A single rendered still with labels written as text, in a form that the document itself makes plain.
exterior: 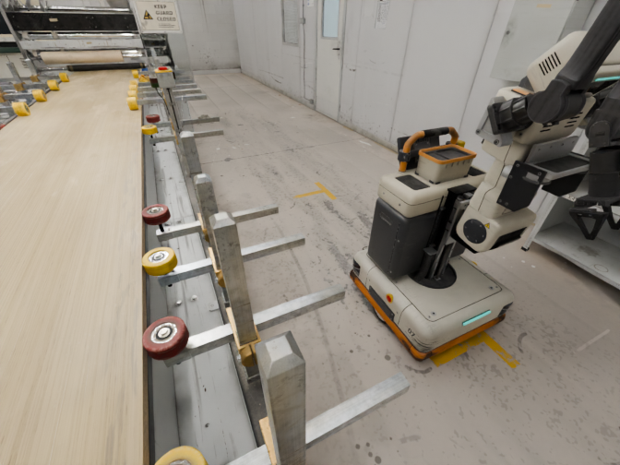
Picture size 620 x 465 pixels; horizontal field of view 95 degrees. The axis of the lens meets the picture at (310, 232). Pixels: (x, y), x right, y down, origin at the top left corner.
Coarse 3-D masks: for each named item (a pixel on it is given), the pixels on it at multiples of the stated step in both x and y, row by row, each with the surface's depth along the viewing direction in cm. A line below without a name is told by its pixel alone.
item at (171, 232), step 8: (256, 208) 110; (264, 208) 110; (272, 208) 110; (232, 216) 105; (240, 216) 106; (248, 216) 107; (256, 216) 109; (264, 216) 110; (184, 224) 100; (192, 224) 100; (200, 224) 101; (160, 232) 96; (168, 232) 97; (176, 232) 98; (184, 232) 99; (192, 232) 101; (160, 240) 97
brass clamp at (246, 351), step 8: (232, 320) 64; (232, 328) 63; (256, 336) 61; (240, 344) 60; (248, 344) 60; (240, 352) 60; (248, 352) 58; (240, 360) 59; (248, 360) 59; (256, 360) 60
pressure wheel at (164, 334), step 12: (156, 324) 57; (168, 324) 58; (180, 324) 57; (144, 336) 55; (156, 336) 56; (168, 336) 56; (180, 336) 55; (156, 348) 53; (168, 348) 53; (180, 348) 56
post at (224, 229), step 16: (224, 224) 42; (224, 240) 44; (224, 256) 45; (240, 256) 47; (224, 272) 47; (240, 272) 49; (240, 288) 51; (240, 304) 53; (240, 320) 55; (240, 336) 58; (256, 368) 67
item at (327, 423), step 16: (384, 384) 56; (400, 384) 56; (352, 400) 54; (368, 400) 54; (384, 400) 54; (320, 416) 52; (336, 416) 52; (352, 416) 52; (320, 432) 50; (336, 432) 52; (256, 448) 48; (240, 464) 46; (256, 464) 46
